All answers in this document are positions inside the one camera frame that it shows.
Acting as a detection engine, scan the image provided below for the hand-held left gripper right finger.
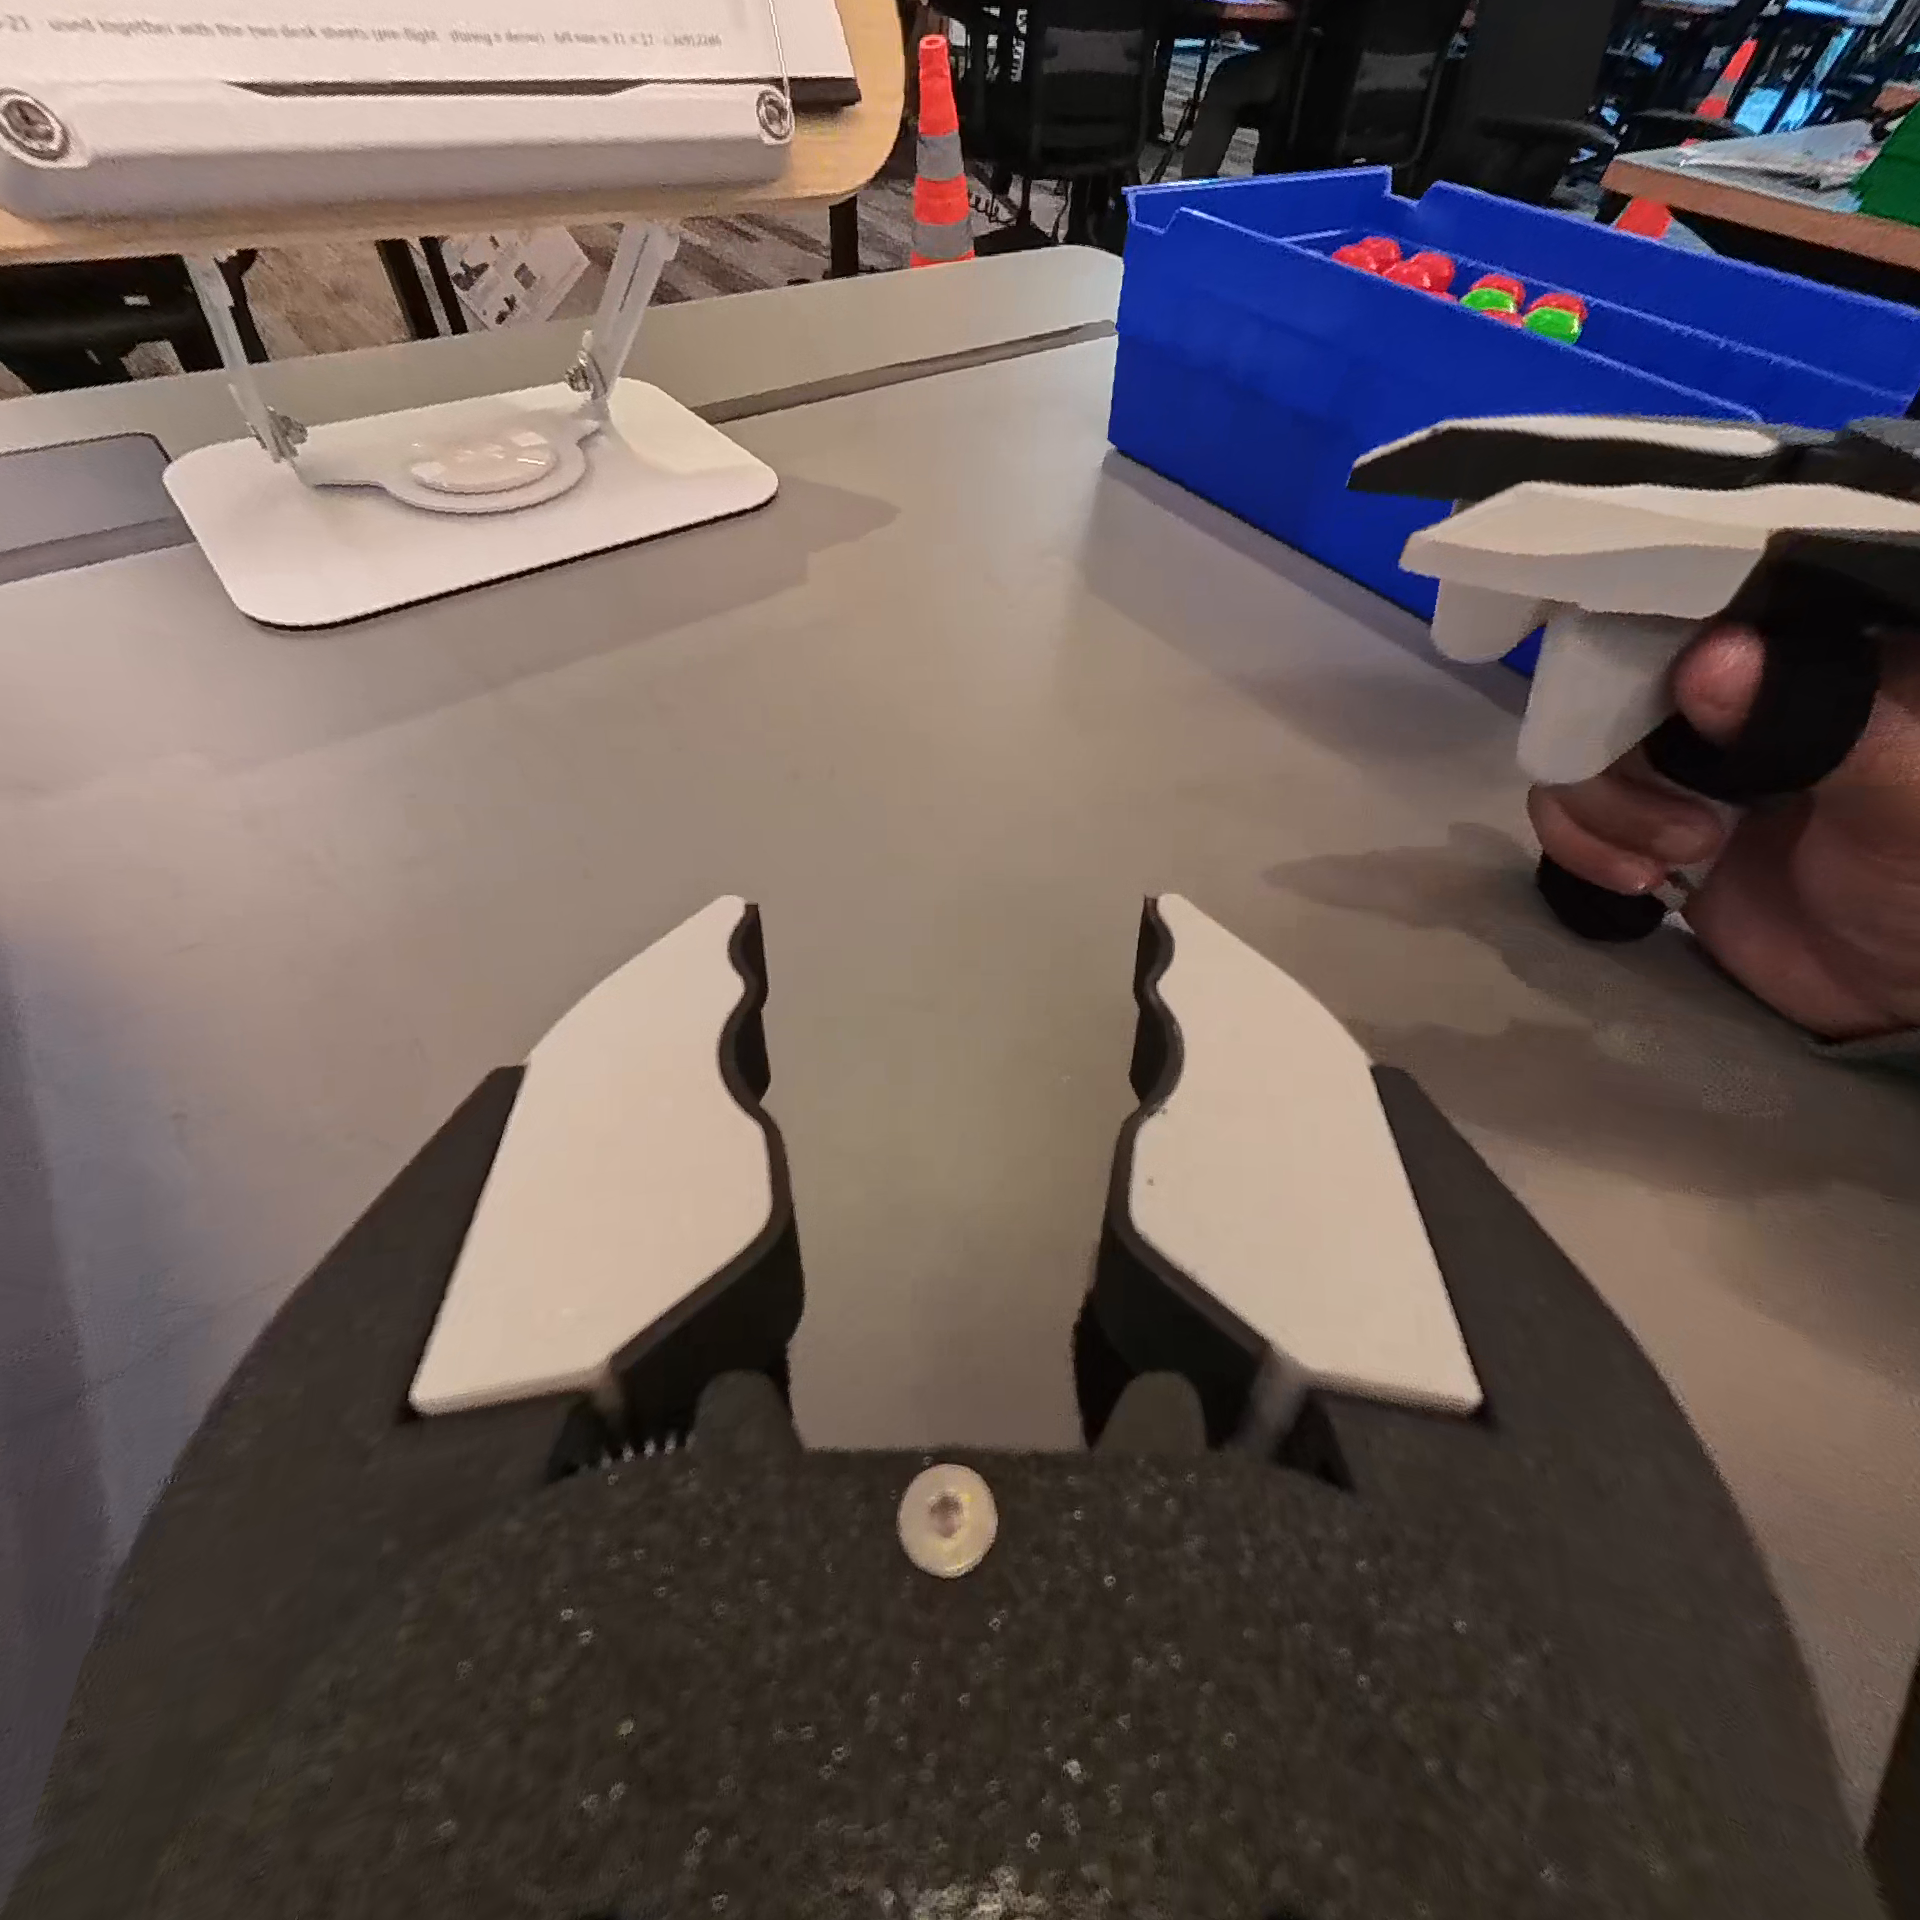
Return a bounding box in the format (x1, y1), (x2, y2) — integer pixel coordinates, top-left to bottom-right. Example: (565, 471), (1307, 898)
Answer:
(1075, 893), (1487, 1420)

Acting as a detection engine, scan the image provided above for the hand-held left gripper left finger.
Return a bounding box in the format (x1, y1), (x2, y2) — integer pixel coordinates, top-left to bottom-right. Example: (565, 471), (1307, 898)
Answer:
(406, 896), (807, 1420)

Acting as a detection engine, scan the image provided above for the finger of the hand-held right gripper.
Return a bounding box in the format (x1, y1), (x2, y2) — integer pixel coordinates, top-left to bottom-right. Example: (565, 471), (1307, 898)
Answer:
(1344, 415), (1819, 508)
(1399, 481), (1920, 788)

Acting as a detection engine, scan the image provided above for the blue plastic bin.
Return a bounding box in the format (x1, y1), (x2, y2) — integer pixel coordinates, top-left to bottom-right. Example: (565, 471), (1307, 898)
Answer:
(1107, 167), (1920, 680)

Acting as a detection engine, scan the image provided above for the grey desk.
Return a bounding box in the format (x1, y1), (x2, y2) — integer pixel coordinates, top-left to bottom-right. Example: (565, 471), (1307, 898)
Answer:
(0, 244), (1920, 1920)

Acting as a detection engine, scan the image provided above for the person's right hand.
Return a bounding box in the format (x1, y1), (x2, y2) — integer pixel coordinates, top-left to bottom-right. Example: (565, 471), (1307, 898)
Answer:
(1527, 621), (1920, 1039)

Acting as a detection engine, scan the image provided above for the wooden table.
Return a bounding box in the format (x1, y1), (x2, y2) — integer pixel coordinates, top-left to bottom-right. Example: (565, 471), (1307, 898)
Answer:
(1599, 116), (1920, 308)

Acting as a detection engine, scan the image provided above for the orange traffic cone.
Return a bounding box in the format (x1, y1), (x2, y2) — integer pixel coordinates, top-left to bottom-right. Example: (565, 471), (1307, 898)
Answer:
(1612, 36), (1760, 244)
(904, 32), (980, 272)

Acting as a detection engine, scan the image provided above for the black office chair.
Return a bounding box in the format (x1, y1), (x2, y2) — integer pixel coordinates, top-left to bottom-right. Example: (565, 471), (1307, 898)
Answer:
(960, 0), (1163, 248)
(1296, 0), (1613, 189)

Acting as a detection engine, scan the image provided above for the white tilting stand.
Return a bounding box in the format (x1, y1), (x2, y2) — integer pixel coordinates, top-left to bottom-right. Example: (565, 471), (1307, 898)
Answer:
(0, 77), (798, 631)

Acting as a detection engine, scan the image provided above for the printed paper sheet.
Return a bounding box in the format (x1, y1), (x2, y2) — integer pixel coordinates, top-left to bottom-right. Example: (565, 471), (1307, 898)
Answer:
(448, 224), (589, 335)

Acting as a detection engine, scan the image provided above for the printed instruction sheet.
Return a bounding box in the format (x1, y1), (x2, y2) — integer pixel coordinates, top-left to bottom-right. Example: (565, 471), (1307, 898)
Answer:
(0, 0), (866, 110)

